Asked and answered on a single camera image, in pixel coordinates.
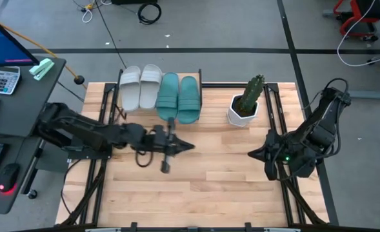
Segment red and black cart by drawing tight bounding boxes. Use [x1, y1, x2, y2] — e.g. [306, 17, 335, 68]
[322, 0, 380, 43]

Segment black desk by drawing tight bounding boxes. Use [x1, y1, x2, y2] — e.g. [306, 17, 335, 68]
[0, 56, 68, 215]

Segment grey rubber slide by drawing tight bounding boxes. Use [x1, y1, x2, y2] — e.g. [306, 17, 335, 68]
[119, 65, 142, 113]
[139, 63, 163, 110]

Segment computer monitor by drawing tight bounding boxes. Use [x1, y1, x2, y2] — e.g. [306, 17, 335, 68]
[0, 9, 41, 68]

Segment black table frame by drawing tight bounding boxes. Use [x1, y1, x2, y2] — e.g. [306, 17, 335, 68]
[54, 82, 331, 232]

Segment white floor cable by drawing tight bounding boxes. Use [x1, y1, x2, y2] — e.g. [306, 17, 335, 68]
[336, 0, 380, 68]

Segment white plant pot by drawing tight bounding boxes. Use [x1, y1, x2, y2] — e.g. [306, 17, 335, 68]
[226, 93, 260, 128]

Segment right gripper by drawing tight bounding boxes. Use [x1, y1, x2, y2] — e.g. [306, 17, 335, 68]
[247, 130, 303, 182]

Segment silver aluminium bar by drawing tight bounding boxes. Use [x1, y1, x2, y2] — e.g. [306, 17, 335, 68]
[85, 227, 122, 232]
[263, 227, 302, 232]

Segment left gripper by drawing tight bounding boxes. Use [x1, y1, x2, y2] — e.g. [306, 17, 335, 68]
[150, 117, 196, 174]

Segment black coiled cable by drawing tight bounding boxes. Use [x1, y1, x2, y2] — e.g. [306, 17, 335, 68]
[137, 2, 162, 25]

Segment wooden shelf black frame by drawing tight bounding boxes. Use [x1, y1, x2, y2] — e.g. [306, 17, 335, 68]
[117, 68, 204, 119]

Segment teal rubber slide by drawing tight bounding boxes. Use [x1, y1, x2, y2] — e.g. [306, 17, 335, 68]
[177, 75, 202, 125]
[155, 72, 180, 122]

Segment mint green stapler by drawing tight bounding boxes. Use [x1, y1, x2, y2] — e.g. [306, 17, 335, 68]
[28, 57, 55, 81]

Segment grey calculator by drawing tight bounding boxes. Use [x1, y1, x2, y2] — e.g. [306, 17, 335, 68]
[0, 66, 22, 95]

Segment green cactus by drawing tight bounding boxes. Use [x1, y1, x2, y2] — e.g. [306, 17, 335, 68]
[239, 74, 266, 113]

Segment yellow cable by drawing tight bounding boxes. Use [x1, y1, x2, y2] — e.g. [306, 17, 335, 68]
[0, 21, 81, 81]

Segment black computer mouse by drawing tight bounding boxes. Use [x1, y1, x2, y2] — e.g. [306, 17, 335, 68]
[0, 162, 21, 196]

